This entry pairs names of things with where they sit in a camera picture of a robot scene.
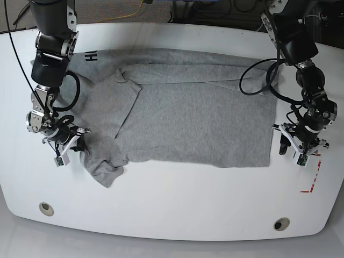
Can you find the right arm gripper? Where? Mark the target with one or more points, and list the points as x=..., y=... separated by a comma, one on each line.
x=65, y=139

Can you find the red tape rectangle marking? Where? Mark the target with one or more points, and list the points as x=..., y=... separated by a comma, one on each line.
x=310, y=174

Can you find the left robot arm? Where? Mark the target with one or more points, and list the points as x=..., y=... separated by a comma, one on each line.
x=283, y=21

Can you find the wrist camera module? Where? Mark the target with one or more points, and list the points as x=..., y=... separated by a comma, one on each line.
x=301, y=159
x=62, y=160

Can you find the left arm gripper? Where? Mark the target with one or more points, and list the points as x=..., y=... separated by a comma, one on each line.
x=289, y=139

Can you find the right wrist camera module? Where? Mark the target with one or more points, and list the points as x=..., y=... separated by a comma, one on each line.
x=62, y=160

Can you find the grey t-shirt with black lettering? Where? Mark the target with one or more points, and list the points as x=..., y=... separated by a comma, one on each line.
x=171, y=105

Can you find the left table cable grommet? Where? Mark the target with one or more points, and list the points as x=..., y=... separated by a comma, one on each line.
x=46, y=209

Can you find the right table cable grommet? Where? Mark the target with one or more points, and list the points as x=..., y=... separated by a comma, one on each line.
x=281, y=224

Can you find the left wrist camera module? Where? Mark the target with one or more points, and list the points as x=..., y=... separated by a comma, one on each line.
x=301, y=159

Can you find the table cable grommet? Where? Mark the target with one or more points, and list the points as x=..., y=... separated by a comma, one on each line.
x=46, y=209
x=281, y=224

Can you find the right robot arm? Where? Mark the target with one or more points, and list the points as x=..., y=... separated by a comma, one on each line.
x=55, y=44

